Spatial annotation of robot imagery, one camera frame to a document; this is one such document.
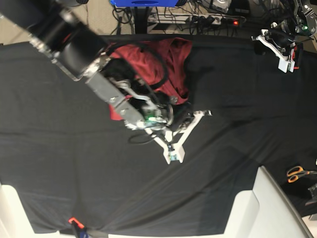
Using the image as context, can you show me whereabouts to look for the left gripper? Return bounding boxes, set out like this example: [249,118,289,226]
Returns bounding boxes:
[251,0,317,73]

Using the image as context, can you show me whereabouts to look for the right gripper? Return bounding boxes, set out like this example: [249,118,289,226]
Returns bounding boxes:
[84,59,212,164]

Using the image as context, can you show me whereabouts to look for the red long-sleeve shirt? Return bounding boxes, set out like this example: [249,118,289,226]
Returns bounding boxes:
[108,37,194,122]

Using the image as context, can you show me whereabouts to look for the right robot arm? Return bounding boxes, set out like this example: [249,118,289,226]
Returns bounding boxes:
[0,0,211,163]

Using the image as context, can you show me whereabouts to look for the red and black clamp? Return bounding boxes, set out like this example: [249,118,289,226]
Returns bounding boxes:
[292,44,304,69]

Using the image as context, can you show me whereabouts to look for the white power strip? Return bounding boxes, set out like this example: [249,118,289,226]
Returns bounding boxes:
[148,12,245,26]

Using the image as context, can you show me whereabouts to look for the black table cloth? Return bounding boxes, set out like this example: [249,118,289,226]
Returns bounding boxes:
[0,38,317,237]

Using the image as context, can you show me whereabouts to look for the blue clamp at bottom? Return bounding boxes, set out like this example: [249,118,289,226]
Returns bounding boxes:
[68,217,92,238]

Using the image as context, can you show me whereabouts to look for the blue plastic box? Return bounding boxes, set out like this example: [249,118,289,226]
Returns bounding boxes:
[110,0,178,7]

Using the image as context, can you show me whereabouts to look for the white table frame right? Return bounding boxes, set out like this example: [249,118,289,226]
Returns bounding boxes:
[224,166,313,238]

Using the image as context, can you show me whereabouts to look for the yellow-handled scissors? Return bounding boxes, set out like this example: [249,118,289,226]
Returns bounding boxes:
[286,166,317,183]

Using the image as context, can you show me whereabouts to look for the black stand post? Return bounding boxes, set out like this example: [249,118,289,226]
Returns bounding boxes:
[132,7,151,34]

